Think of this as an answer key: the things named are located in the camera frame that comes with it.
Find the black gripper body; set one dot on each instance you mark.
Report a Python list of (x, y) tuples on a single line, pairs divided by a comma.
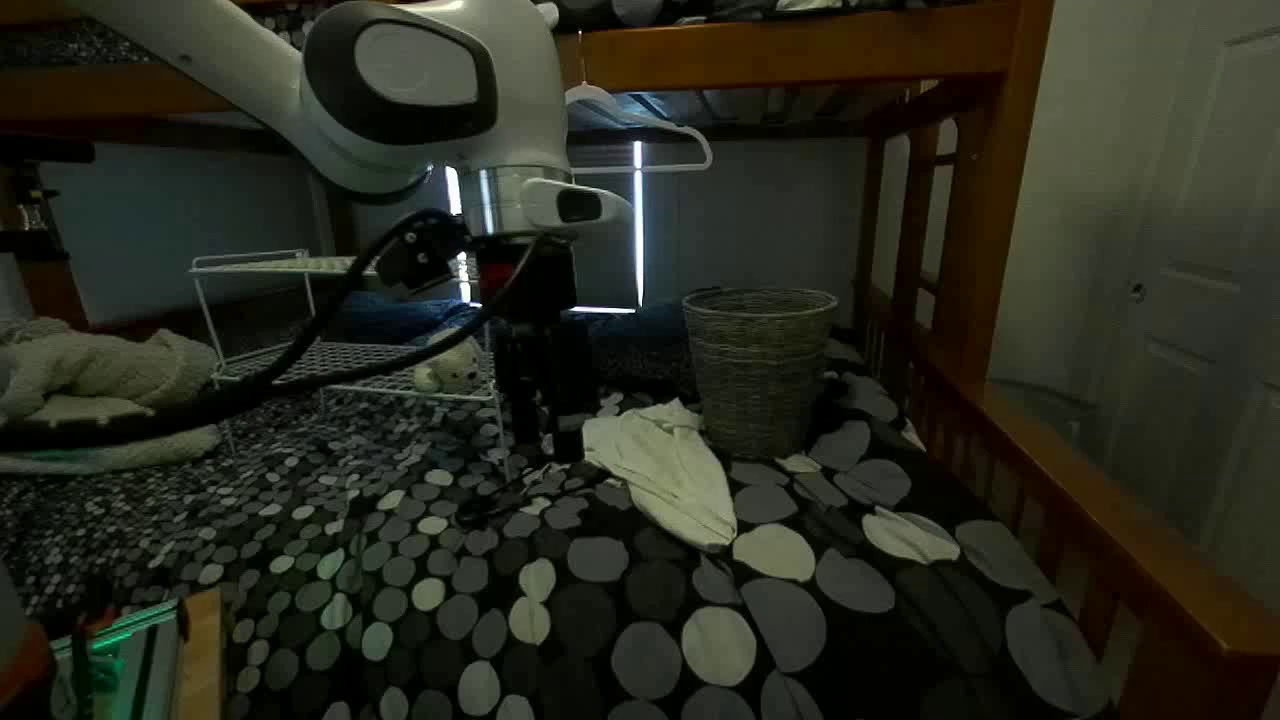
[(535, 335)]

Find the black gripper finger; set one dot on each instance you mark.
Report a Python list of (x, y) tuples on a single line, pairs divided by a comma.
[(525, 428), (570, 428)]

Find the white cloth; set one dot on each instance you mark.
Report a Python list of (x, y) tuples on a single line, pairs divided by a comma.
[(665, 472)]

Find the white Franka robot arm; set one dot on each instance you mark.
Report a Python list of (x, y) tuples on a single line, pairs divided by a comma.
[(400, 64)]

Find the woven wicker basket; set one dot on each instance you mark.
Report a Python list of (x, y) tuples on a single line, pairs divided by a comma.
[(762, 373)]

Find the cream plush toy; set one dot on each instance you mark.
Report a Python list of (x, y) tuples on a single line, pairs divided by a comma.
[(455, 373)]

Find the black polka dot hamper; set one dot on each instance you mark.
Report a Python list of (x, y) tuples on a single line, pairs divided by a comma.
[(603, 601)]

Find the white plastic clothes hanger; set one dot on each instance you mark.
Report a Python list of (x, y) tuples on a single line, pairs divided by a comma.
[(585, 97)]

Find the grey window blind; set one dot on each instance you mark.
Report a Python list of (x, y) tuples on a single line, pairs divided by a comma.
[(762, 212)]

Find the white pillow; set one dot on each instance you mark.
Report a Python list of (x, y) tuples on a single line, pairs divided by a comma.
[(134, 449)]

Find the crumpled white blanket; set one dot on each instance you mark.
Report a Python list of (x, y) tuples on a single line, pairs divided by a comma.
[(92, 363)]

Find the white panel door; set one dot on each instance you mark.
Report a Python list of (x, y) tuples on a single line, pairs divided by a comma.
[(1200, 264)]

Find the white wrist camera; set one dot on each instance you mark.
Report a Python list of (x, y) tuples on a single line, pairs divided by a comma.
[(574, 201)]

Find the wooden bunk bed frame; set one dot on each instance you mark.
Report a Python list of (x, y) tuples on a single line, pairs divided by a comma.
[(802, 46)]

